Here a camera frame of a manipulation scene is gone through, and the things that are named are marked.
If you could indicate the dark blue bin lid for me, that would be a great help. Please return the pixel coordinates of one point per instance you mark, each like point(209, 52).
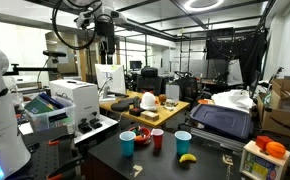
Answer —
point(227, 120)

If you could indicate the black pegboard with clamps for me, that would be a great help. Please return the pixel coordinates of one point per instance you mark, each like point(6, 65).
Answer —
point(45, 159)

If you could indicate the orange toy ball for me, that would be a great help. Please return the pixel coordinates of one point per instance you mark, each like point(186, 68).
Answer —
point(276, 149)

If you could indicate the clear plastic storage bin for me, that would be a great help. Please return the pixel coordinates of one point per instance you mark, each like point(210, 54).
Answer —
point(45, 116)

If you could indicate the small cardboard box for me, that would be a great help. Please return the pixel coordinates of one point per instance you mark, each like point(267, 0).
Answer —
point(148, 115)

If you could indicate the red toy block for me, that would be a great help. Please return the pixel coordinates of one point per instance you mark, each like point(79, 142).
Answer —
point(262, 141)

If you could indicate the blue plastic cup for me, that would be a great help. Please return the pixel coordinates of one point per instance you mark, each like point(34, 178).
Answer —
point(127, 142)
point(182, 141)

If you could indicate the black office chair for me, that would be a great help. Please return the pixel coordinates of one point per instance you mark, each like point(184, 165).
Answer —
point(149, 80)

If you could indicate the white computer monitor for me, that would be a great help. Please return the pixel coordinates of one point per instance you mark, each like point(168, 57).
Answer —
point(111, 76)

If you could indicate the yellow toy banana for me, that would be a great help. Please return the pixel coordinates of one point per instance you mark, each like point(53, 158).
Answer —
point(187, 157)

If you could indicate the red plastic cup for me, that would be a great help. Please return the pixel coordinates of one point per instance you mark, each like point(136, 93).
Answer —
point(157, 135)

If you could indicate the wooden toy box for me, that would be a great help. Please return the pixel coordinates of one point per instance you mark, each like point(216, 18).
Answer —
point(259, 166)

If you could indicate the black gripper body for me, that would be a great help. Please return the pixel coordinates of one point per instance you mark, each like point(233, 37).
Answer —
point(105, 30)

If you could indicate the white equipment box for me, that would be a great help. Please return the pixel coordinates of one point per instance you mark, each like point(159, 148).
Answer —
point(84, 96)

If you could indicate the red plate with toys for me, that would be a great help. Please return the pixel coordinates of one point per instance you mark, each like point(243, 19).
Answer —
point(143, 135)

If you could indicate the black curtain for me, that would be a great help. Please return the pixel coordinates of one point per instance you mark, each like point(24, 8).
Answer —
point(249, 49)

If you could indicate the white plush chicken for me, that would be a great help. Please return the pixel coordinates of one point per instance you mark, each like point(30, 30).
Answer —
point(148, 101)

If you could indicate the yellow wooden desk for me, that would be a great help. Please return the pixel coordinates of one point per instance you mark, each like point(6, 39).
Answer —
point(164, 114)

